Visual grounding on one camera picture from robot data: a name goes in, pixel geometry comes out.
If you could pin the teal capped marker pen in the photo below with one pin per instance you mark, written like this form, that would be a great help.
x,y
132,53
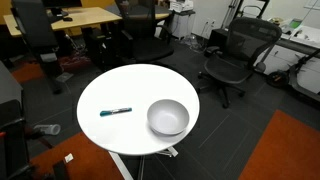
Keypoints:
x,y
115,111

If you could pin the grey round bowl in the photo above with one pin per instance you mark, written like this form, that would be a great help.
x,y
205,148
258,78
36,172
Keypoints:
x,y
168,117

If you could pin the black padded office chair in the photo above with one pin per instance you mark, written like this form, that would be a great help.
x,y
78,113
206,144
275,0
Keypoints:
x,y
150,50

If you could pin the black mesh office chair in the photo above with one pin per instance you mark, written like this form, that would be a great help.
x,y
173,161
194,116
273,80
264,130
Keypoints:
x,y
223,68

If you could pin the white small cabinet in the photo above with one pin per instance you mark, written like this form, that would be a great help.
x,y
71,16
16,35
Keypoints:
x,y
182,26

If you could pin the dark desk with wood edge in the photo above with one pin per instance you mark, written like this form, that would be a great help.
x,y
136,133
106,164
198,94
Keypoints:
x,y
163,16

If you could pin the black computer tower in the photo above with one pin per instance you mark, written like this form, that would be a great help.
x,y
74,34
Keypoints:
x,y
96,50

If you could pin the black floor box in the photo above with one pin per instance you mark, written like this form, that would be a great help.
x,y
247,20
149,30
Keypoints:
x,y
218,38

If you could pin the white table base legs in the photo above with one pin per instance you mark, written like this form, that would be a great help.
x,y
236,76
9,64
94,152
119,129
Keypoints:
x,y
121,166

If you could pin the white printer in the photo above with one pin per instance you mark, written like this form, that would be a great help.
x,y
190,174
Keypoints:
x,y
181,6

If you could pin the light wooden desk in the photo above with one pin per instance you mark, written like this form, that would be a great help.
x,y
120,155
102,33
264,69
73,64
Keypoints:
x,y
88,16

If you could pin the small white paper tag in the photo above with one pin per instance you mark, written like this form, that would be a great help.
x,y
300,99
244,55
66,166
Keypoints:
x,y
68,157

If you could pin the black electric scooter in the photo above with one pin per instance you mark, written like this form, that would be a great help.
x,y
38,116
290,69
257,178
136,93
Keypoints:
x,y
276,79

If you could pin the black computer mouse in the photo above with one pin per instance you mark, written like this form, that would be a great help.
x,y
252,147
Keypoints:
x,y
67,19

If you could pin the clear plastic cup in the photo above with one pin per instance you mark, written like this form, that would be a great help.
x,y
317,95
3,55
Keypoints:
x,y
50,129

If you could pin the black monitor with stand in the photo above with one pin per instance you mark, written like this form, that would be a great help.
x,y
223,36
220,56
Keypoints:
x,y
59,12

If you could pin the white counter with dark top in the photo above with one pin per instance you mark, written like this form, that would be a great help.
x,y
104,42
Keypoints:
x,y
286,56

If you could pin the green box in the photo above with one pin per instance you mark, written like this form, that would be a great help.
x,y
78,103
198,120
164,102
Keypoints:
x,y
295,23

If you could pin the black robot table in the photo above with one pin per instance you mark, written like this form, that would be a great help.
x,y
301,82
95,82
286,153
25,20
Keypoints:
x,y
8,83

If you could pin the white wall outlet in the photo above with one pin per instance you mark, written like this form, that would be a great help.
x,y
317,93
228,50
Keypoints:
x,y
210,22

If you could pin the black metal stand frame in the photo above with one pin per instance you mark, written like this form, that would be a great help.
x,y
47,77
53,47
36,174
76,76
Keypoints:
x,y
248,8

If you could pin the black upright post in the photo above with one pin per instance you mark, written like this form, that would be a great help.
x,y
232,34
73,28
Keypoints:
x,y
60,171

